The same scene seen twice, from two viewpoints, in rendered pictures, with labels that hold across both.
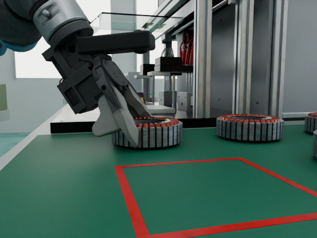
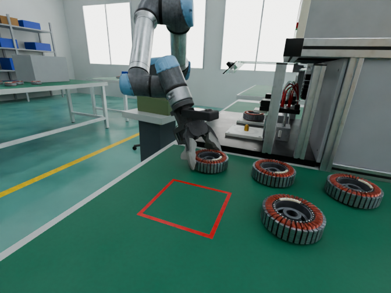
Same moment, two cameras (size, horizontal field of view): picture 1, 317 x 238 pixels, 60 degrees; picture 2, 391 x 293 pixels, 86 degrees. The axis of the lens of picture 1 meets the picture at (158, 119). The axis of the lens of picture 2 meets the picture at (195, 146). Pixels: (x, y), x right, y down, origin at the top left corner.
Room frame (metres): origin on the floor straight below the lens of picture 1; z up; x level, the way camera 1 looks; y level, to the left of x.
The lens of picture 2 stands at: (-0.07, -0.28, 1.03)
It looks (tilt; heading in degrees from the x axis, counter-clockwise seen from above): 21 degrees down; 35
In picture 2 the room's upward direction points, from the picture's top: 2 degrees clockwise
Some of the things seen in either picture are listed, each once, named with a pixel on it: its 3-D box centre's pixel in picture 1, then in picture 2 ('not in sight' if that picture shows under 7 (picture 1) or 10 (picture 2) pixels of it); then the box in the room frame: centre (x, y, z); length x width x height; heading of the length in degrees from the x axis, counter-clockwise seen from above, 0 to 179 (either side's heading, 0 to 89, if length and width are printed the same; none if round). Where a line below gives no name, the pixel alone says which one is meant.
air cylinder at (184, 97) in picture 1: (189, 100); (282, 131); (0.81, -0.09, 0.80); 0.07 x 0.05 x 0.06; 14
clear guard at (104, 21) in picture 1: (130, 31); (261, 68); (1.01, 0.10, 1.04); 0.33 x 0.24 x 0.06; 104
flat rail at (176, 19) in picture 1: (164, 28); not in sight; (0.92, -0.02, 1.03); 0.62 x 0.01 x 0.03; 14
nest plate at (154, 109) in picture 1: (141, 109); (245, 131); (0.78, 0.05, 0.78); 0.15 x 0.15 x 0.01; 14
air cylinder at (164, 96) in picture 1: (167, 97); (282, 119); (1.05, -0.03, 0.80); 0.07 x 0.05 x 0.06; 14
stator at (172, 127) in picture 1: (147, 131); (209, 160); (0.43, 0.02, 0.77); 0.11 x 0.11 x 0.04
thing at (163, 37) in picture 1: (168, 34); (298, 68); (1.14, -0.04, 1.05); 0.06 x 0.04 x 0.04; 14
